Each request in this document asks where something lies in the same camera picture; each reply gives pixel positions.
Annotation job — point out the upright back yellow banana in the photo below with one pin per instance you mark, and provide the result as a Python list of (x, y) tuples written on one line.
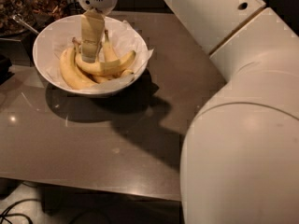
[(111, 59)]

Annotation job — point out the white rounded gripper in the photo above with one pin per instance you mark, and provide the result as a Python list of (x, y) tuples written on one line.
[(92, 27)]

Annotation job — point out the curved yellow banana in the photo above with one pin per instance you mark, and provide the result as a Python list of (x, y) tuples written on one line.
[(97, 68)]

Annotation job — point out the metal serving spoon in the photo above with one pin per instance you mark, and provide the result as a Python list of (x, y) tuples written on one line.
[(19, 20)]

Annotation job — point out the glass bowl of nuts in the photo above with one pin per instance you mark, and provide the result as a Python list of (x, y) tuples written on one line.
[(20, 8)]

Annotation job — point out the small lower yellow banana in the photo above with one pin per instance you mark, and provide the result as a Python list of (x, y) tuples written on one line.
[(101, 79)]

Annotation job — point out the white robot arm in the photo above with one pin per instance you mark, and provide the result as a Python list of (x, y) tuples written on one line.
[(240, 159)]

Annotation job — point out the black object at left edge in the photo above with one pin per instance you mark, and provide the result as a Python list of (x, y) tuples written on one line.
[(5, 64)]

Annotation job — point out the left large yellow banana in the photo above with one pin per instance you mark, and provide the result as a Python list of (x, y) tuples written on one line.
[(70, 72)]

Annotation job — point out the white ceramic bowl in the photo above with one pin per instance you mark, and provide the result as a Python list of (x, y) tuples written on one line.
[(46, 39)]

